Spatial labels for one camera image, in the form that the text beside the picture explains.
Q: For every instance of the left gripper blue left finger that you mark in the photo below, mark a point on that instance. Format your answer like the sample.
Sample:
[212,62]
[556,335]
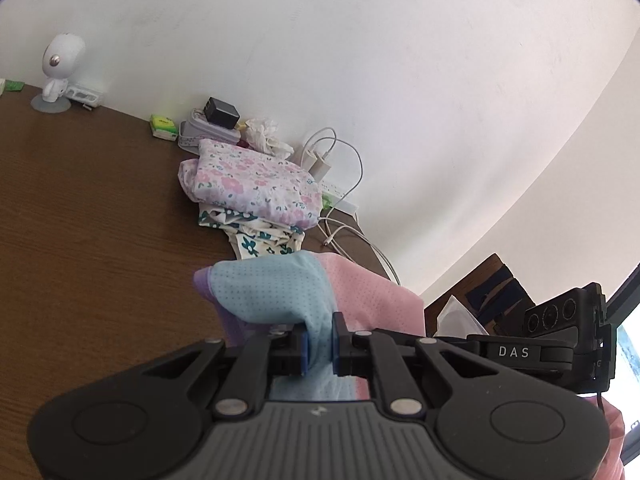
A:
[248,371]

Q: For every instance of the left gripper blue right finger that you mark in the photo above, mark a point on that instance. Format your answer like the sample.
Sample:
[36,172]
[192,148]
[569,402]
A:
[383,358]

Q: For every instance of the pink blue mesh garment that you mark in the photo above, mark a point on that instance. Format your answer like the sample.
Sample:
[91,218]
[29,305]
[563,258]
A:
[256,295]

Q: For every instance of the wooden chair with cushion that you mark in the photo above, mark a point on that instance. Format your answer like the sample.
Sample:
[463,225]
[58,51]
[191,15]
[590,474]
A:
[493,296]

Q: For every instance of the folded cream teal-flower cloth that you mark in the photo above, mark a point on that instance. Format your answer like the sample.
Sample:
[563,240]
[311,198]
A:
[251,236]

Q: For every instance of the white power strip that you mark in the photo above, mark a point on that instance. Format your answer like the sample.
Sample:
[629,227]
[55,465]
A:
[334,197]

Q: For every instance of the white usb charger right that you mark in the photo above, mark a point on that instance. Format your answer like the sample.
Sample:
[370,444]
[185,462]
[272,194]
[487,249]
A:
[319,169]

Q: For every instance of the folded pink floral cloth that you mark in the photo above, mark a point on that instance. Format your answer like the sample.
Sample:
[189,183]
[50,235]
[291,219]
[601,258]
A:
[229,177]

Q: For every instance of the grey mesh organizer tray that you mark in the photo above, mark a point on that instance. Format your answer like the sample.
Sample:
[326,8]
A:
[197,128]

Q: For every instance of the small black box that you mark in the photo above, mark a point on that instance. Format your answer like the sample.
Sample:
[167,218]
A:
[220,113]

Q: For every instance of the green sponge pack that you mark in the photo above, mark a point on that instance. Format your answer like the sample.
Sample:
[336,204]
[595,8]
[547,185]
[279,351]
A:
[163,128]

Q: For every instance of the white digital clock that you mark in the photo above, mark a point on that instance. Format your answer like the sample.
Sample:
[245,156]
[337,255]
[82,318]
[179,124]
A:
[84,96]

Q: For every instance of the white robot figurine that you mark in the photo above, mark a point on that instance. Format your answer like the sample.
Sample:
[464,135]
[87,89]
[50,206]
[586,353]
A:
[59,61]

